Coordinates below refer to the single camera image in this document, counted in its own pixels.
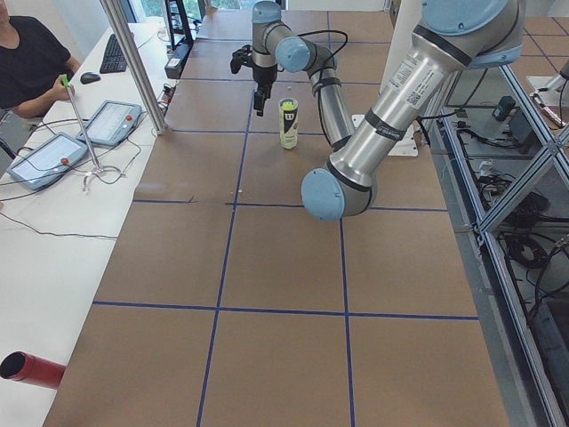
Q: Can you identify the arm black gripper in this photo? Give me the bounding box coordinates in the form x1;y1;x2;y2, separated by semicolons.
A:
252;54;277;117

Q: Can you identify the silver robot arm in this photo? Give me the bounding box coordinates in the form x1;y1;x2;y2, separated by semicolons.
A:
251;1;525;221

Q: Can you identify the clear tennis ball can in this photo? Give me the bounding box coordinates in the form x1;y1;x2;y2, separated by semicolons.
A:
279;98;298;149

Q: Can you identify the black computer box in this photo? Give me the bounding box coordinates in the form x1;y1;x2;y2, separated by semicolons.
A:
164;44;190;79

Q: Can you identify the far blue teach pendant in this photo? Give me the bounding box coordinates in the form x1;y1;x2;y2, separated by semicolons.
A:
84;100;142;148

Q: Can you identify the blue teach pendant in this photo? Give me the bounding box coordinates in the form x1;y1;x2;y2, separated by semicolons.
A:
84;100;142;148
7;133;88;190

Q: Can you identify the black keyboard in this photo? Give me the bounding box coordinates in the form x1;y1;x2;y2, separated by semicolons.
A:
100;34;127;74

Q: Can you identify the black computer mouse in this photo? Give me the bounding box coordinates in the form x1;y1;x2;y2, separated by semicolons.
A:
80;72;100;85

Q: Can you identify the metal reacher stick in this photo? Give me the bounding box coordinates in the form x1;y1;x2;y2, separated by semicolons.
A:
60;74;125;192

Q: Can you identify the near blue teach pendant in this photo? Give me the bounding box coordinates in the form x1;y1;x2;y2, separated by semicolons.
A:
7;133;88;190

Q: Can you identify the person in black shirt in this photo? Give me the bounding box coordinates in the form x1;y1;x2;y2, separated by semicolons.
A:
1;2;80;120

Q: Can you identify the red cylinder tube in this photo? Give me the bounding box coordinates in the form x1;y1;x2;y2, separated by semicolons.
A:
1;351;66;390

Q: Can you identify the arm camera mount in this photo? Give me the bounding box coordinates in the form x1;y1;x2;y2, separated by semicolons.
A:
230;44;253;75

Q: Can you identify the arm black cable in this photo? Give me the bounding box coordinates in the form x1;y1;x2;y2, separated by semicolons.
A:
297;28;349;90

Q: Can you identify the aluminium frame post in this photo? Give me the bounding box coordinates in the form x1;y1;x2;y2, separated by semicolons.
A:
100;0;166;135

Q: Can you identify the white pedestal column base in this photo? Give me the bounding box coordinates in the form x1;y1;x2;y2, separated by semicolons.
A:
380;1;423;156

